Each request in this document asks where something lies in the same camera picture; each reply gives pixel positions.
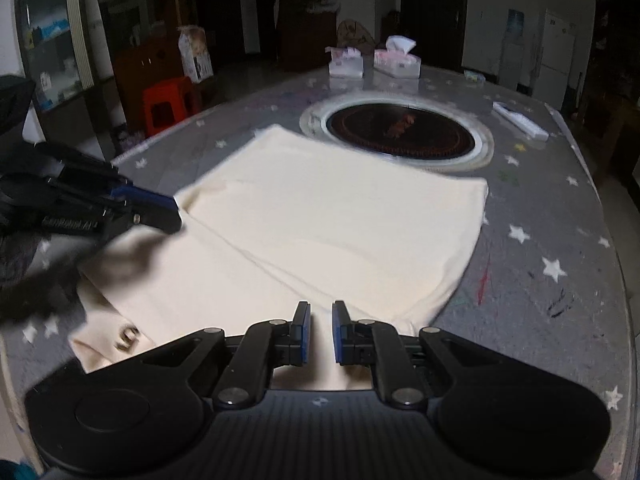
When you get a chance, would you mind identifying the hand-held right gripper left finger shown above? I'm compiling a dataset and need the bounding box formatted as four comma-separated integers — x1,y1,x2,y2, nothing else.
136,301,312,410

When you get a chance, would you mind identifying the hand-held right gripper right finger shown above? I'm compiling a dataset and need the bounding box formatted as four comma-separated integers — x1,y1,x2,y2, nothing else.
332,300,504,410

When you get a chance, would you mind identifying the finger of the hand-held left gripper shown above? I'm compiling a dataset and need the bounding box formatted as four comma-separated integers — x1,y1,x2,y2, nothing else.
59,159,180,212
97,204,184,235

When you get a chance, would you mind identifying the cream garment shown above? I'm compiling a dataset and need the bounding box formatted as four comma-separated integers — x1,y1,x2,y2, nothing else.
69,124,490,392

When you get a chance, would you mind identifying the red plastic stool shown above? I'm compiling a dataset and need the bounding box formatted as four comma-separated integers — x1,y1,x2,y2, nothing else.
141,76,204,139

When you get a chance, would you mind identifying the brown wooden cabinet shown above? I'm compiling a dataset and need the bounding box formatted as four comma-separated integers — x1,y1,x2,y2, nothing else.
112,37,184,127

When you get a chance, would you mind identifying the printed cardboard box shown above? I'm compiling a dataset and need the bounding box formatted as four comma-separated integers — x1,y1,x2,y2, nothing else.
177,25,215,84

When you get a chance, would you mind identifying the glass display cabinet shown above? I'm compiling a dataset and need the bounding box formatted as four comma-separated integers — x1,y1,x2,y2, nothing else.
14,0,112,112

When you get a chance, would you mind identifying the round built-in table stove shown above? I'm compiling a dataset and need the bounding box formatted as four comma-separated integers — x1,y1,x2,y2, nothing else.
299,91,496,171

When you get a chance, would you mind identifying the pink-white tissue pack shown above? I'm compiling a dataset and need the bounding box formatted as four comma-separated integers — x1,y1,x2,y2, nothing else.
325,46,365,79
373,35,422,79

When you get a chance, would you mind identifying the dark wooden shelf unit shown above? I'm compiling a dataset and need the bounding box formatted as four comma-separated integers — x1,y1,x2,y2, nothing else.
276,0,339,74

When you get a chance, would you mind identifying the wooden chair back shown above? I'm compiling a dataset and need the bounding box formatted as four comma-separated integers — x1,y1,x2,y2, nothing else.
336,19,374,51

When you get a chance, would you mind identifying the long white box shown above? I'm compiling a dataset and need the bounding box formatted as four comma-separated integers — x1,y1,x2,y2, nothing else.
492,101,550,141

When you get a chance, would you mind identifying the white water dispenser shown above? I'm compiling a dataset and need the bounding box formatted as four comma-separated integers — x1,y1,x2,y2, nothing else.
497,8,532,87

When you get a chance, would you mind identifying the white refrigerator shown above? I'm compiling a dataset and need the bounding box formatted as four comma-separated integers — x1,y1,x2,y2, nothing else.
532,8,577,106

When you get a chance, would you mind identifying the dark wooden cabinet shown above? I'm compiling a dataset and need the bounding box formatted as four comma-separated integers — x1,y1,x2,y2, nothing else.
579,0,640,128

